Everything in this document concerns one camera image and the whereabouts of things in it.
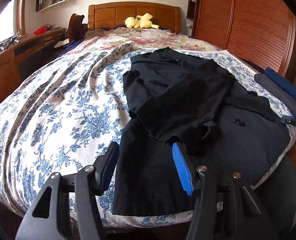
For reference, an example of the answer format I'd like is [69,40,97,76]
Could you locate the yellow plush toy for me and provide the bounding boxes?
[124,13,159,29]

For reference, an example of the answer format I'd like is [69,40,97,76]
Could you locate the folded blue garment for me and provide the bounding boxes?
[263,68,296,101]

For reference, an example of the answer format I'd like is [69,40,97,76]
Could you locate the black double-breasted coat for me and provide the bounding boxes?
[113,48,290,217]

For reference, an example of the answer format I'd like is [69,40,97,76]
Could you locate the window with wooden frame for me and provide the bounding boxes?
[0,0,26,42]

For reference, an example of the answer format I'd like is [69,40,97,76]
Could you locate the blue floral white bedspread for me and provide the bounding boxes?
[0,42,296,231]

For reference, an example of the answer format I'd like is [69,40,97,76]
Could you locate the wooden bed headboard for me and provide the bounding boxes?
[88,2,181,33]

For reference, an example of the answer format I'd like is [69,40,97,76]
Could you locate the long wooden desk cabinet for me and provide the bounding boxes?
[0,27,66,103]

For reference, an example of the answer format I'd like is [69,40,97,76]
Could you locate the wooden chair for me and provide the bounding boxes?
[68,14,88,43]

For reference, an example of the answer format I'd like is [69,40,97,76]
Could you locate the folded grey garment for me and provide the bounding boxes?
[254,73,296,117]

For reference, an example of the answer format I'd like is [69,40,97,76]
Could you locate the pink floral quilt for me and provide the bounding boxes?
[68,27,219,54]

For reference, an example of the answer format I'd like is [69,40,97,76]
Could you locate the wooden louvered wardrobe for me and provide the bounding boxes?
[187,0,296,81]

